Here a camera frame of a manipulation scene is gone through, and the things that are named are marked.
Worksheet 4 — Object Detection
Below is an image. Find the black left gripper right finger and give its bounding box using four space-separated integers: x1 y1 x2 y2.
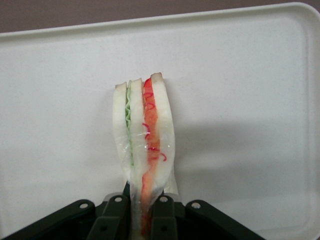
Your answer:
149 192 266 240

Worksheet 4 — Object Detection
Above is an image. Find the cream plastic tray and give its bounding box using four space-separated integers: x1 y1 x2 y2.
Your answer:
0 1 320 240

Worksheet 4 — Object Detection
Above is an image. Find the triangle sandwich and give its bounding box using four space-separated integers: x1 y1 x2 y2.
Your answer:
111 71 179 240

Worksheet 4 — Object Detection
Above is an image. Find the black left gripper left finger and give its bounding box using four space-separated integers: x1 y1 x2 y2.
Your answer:
0 191 131 240

